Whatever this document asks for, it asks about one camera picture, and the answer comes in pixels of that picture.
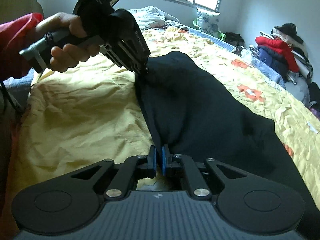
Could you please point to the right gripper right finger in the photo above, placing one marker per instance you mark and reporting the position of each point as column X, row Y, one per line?
column 166, row 160

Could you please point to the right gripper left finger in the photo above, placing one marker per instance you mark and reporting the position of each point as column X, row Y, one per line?
column 151, row 162

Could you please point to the black pants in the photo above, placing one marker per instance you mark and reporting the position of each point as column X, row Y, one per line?
column 189, row 110

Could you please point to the red sleeve forearm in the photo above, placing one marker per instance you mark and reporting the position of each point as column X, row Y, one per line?
column 13, row 40

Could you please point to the person's left hand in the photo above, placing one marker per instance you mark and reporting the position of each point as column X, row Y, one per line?
column 65, row 55

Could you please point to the white crumpled blanket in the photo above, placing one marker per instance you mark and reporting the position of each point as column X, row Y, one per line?
column 151, row 17

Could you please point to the yellow floral bedspread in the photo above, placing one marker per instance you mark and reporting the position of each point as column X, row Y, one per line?
column 88, row 113

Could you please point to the green plastic stool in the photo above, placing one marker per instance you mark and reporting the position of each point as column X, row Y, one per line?
column 220, row 33

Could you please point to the black bag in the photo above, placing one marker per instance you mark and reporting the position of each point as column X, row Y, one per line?
column 234, row 39

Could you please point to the blue striped bed sheet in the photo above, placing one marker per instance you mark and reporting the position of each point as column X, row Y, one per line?
column 246, row 56

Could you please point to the pile of clothes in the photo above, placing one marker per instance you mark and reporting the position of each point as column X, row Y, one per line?
column 285, row 53

